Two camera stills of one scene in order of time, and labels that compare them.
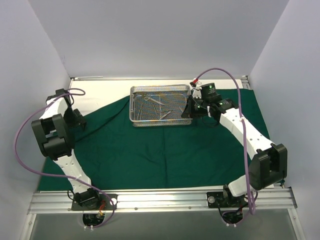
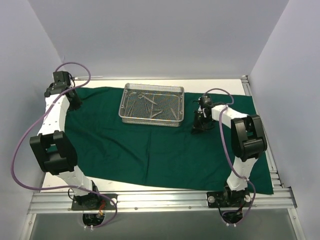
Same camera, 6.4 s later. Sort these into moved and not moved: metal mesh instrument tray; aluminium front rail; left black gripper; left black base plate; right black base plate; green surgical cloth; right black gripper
Moved: green surgical cloth; right black gripper; left black gripper; metal mesh instrument tray
Not moved: left black base plate; right black base plate; aluminium front rail
